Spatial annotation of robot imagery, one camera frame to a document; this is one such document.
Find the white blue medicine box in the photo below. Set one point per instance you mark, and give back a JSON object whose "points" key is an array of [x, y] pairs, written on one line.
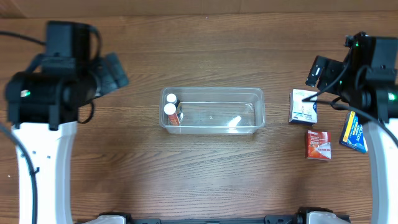
{"points": [[302, 112]]}

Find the red medicine box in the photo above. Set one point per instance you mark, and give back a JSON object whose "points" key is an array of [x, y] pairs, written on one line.
{"points": [[318, 145]]}

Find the blue yellow VapoDrops box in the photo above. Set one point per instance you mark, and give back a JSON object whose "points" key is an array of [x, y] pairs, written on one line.
{"points": [[352, 134]]}

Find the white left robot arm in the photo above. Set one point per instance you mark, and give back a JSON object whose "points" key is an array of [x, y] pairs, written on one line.
{"points": [[43, 158]]}

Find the clear plastic container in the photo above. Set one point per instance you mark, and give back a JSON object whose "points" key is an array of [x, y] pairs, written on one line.
{"points": [[215, 110]]}

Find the dark bottle white cap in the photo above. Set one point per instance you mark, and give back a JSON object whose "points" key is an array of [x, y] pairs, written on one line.
{"points": [[172, 98]]}

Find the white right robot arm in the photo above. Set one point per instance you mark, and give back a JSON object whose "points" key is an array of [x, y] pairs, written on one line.
{"points": [[367, 86]]}

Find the orange tube white cap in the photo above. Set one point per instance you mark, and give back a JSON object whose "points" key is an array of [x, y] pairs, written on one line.
{"points": [[171, 111]]}

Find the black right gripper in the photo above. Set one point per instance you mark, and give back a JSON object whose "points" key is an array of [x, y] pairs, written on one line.
{"points": [[325, 73]]}

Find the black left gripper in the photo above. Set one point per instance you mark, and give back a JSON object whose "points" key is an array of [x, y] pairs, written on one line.
{"points": [[112, 72]]}

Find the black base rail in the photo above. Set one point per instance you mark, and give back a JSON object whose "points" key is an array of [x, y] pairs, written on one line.
{"points": [[268, 219]]}

